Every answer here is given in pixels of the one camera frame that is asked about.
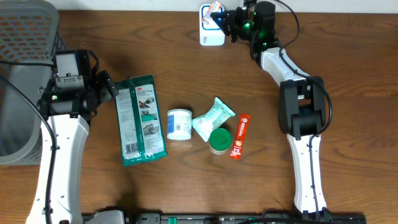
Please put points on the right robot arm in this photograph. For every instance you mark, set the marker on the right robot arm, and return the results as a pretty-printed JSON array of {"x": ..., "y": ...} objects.
[{"x": 304, "y": 105}]

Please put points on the green lid small jar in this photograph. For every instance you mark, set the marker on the green lid small jar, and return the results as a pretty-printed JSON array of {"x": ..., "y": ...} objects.
[{"x": 220, "y": 141}]

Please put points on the orange white small packet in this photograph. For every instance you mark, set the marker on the orange white small packet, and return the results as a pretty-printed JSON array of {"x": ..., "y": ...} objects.
[{"x": 206, "y": 11}]

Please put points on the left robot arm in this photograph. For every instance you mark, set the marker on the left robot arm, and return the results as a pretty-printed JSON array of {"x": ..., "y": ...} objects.
[{"x": 66, "y": 106}]

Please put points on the teal wet wipes pack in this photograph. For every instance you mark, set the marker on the teal wet wipes pack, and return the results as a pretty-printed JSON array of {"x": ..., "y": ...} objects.
[{"x": 205, "y": 124}]

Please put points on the red Nescafe stick sachet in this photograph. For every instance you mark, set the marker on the red Nescafe stick sachet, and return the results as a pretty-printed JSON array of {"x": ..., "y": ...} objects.
[{"x": 238, "y": 143}]

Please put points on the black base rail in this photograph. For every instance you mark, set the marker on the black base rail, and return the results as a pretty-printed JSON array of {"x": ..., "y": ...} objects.
[{"x": 156, "y": 218}]

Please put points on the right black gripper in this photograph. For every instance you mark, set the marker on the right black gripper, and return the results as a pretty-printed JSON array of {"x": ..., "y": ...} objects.
[{"x": 231, "y": 18}]

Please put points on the white plastic bottle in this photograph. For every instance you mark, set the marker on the white plastic bottle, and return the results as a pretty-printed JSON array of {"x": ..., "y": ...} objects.
[{"x": 179, "y": 124}]

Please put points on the grey plastic mesh basket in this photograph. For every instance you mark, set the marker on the grey plastic mesh basket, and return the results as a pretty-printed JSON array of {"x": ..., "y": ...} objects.
[{"x": 29, "y": 40}]

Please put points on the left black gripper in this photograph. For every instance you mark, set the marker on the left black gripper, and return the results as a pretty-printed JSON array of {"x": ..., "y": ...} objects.
[{"x": 107, "y": 88}]

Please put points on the green white instruction package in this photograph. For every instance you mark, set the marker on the green white instruction package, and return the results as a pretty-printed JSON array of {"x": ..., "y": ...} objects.
[{"x": 140, "y": 127}]

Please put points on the white barcode scanner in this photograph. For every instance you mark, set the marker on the white barcode scanner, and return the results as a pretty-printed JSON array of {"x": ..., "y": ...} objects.
[{"x": 212, "y": 36}]

